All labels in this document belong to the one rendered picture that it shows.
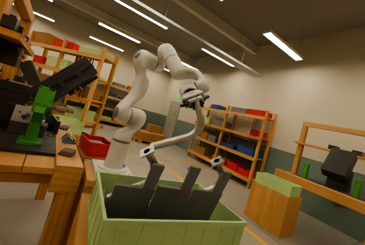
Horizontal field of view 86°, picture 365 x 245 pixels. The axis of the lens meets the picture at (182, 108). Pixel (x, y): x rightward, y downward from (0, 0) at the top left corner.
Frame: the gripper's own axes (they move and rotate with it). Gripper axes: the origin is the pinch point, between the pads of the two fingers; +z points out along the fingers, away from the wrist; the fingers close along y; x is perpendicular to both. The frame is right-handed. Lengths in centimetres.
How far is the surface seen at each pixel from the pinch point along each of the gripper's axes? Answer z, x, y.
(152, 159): 9.8, 12.2, -22.6
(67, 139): -71, 15, -95
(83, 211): -3, 33, -64
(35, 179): -26, 19, -94
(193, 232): 16.5, 43.0, -17.3
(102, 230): 25, 21, -42
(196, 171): 6.4, 25.1, -8.8
